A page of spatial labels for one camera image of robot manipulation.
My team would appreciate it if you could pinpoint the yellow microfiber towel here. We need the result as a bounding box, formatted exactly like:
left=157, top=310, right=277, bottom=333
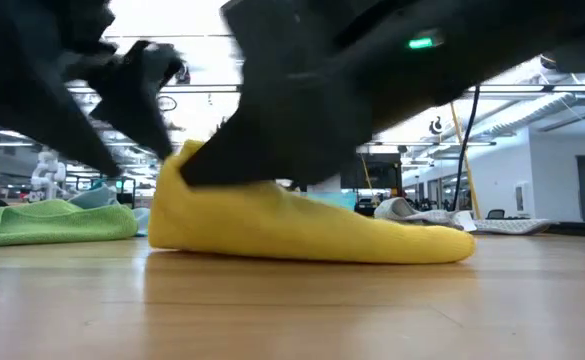
left=147, top=139, right=477, bottom=265

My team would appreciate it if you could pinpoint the black monitor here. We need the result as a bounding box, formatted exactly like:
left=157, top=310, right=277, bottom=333
left=355, top=152, right=404, bottom=191

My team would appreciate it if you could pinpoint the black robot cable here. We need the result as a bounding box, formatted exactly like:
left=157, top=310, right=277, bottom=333
left=451, top=83, right=481, bottom=212

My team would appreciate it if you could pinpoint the white wall dispenser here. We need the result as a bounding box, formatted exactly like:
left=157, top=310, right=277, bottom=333
left=514, top=181, right=532, bottom=214

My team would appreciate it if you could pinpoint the light blue microfiber towel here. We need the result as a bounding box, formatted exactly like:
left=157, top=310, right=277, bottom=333
left=69, top=182, right=151, bottom=237

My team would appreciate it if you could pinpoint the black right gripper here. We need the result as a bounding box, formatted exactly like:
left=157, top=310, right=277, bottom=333
left=179, top=0, right=478, bottom=189

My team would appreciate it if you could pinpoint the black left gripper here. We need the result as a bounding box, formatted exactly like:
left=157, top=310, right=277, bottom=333
left=0, top=0, right=186, bottom=179

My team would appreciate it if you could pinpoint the yellow hanging cable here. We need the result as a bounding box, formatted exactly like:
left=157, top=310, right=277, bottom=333
left=449, top=102, right=482, bottom=221

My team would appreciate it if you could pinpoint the long ceiling light bar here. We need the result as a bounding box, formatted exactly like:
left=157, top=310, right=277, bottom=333
left=66, top=83, right=585, bottom=96

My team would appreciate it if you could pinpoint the silver ventilation duct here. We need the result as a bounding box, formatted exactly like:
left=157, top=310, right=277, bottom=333
left=471, top=59, right=585, bottom=144

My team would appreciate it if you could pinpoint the light grey tagged towel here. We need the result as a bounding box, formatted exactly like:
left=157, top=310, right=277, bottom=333
left=373, top=196, right=554, bottom=237

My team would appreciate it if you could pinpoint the bright green microfiber towel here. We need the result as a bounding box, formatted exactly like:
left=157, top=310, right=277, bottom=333
left=0, top=198, right=140, bottom=250

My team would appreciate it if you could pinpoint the teal translucent plastic bin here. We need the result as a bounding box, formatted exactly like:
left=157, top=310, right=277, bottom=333
left=299, top=191, right=359, bottom=212

